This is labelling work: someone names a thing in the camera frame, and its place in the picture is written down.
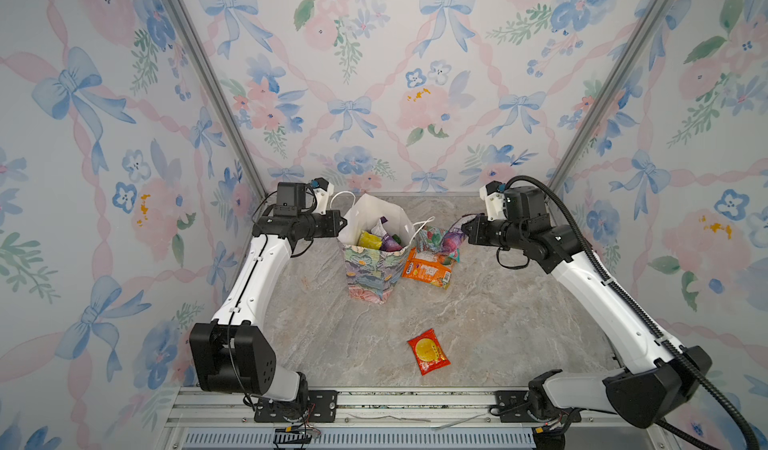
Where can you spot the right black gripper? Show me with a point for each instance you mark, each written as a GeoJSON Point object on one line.
{"type": "Point", "coordinates": [480, 224]}

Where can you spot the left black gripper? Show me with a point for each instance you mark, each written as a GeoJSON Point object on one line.
{"type": "Point", "coordinates": [331, 217]}

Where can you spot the floral paper gift bag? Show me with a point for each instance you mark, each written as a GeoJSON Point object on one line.
{"type": "Point", "coordinates": [371, 275]}

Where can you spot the small purple snack packet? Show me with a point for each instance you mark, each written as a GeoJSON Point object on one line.
{"type": "Point", "coordinates": [452, 241]}

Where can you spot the teal Fox's candy packet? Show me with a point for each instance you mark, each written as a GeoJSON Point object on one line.
{"type": "Point", "coordinates": [428, 246]}

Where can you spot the orange snack packet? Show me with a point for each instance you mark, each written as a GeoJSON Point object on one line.
{"type": "Point", "coordinates": [429, 267]}

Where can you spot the red snack packet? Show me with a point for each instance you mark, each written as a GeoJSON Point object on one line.
{"type": "Point", "coordinates": [428, 352]}

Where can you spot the yellow snack packet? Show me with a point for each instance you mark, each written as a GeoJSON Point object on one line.
{"type": "Point", "coordinates": [370, 241]}

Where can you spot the large purple snack packet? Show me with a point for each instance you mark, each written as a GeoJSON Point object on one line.
{"type": "Point", "coordinates": [389, 242]}

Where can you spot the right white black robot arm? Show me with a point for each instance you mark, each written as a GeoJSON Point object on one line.
{"type": "Point", "coordinates": [657, 374]}

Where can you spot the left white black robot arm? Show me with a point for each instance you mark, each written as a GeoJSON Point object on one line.
{"type": "Point", "coordinates": [231, 353]}

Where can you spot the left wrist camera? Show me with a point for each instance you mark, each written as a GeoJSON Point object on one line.
{"type": "Point", "coordinates": [294, 199]}

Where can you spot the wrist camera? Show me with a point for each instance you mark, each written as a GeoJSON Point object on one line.
{"type": "Point", "coordinates": [294, 199]}
{"type": "Point", "coordinates": [513, 204]}

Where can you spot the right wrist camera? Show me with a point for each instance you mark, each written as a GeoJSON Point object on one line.
{"type": "Point", "coordinates": [513, 204]}

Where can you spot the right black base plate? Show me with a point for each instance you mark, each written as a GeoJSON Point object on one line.
{"type": "Point", "coordinates": [515, 406]}

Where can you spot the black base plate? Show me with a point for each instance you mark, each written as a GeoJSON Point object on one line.
{"type": "Point", "coordinates": [515, 406]}
{"type": "Point", "coordinates": [313, 406]}

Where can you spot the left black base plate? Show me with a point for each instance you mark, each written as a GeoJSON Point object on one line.
{"type": "Point", "coordinates": [313, 406]}

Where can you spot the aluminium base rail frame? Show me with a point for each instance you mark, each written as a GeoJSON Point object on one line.
{"type": "Point", "coordinates": [394, 418]}

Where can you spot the right aluminium corner post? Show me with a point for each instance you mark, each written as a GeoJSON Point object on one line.
{"type": "Point", "coordinates": [638, 41]}

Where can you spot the aluminium corner post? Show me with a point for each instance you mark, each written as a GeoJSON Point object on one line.
{"type": "Point", "coordinates": [638, 41]}
{"type": "Point", "coordinates": [180, 17]}

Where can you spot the left aluminium corner post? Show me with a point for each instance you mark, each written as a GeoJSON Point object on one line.
{"type": "Point", "coordinates": [180, 17]}

